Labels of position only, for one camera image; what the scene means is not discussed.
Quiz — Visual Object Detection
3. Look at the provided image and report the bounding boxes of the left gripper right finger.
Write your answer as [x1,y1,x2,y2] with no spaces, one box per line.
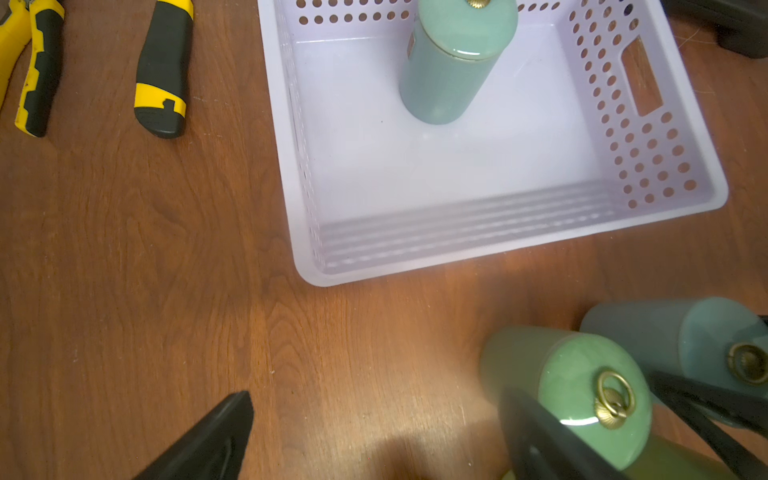
[499,387,625,480]

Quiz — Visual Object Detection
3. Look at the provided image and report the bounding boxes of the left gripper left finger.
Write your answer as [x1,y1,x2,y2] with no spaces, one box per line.
[136,390,254,480]

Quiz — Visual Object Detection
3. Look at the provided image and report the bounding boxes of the dark green canister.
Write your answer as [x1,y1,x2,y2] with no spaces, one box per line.
[480,325,652,470]

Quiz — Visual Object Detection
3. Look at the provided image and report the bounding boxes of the lavender plastic basket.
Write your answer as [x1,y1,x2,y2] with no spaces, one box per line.
[258,1,728,287]

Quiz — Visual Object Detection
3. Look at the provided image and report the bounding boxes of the blue-grey canister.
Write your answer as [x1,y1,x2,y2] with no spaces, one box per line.
[399,0,518,125]
[579,297,767,400]

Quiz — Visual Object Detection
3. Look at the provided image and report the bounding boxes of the black plastic tool case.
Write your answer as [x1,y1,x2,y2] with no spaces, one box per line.
[661,0,767,59]

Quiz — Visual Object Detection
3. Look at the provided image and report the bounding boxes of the yellow-green canister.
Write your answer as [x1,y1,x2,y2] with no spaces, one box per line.
[505,432,736,479]

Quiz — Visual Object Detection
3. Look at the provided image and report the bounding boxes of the yellow black pliers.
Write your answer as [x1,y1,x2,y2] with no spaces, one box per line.
[1,0,65,138]

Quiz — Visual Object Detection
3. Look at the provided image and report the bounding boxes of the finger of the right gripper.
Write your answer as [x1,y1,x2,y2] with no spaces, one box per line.
[647,371,767,479]

